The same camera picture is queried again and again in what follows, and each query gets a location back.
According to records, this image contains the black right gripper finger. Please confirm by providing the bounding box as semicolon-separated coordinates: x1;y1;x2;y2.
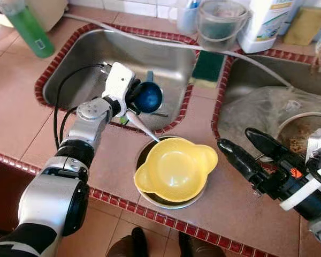
217;138;270;186
245;127;299;164

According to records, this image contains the metal spoon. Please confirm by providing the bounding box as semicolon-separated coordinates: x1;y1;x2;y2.
125;110;161;143

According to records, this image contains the blue cup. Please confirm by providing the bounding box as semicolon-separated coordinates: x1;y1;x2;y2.
133;70;164;115

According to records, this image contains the yellow plastic bowl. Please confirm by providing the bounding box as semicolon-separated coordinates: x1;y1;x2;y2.
134;137;219;203

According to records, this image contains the steel bowl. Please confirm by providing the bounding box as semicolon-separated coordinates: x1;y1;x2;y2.
135;135;209;210

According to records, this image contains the steel strainer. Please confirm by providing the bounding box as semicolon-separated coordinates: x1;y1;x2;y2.
276;111;321;161

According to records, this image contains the clear plastic bag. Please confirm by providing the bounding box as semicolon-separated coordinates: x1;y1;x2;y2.
218;86;321;156

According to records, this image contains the small steel sink basin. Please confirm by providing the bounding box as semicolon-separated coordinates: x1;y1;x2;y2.
42;29;197;134

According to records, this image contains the green yellow sponge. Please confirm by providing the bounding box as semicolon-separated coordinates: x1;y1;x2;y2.
191;50;225;89

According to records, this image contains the large steel sink basin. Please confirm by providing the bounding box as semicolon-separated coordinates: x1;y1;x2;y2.
211;54;321;161

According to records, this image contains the white toothbrush cup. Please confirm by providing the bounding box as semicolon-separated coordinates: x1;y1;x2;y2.
177;0;200;35

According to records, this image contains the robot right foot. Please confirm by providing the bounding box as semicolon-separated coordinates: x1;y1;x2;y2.
178;231;225;257

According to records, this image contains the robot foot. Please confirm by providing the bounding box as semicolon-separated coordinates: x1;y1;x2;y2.
178;231;225;257
106;227;149;257

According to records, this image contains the clear plastic small bucket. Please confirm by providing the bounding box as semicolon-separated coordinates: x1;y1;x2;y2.
195;0;252;53

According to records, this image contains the beige water purifier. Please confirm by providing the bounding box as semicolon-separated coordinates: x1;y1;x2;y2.
27;0;69;32

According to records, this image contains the white detergent bottle yellow cap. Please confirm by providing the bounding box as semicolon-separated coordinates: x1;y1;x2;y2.
238;0;295;54

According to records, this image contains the green dish soap bottle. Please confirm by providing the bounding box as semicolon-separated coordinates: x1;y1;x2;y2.
0;0;56;58

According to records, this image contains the yellow cleaning cloth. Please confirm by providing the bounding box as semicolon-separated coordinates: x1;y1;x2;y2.
282;6;321;46

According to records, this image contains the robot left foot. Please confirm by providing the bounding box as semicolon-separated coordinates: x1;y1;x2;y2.
106;227;149;257

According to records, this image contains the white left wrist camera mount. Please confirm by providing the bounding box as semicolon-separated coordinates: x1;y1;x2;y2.
102;62;137;117

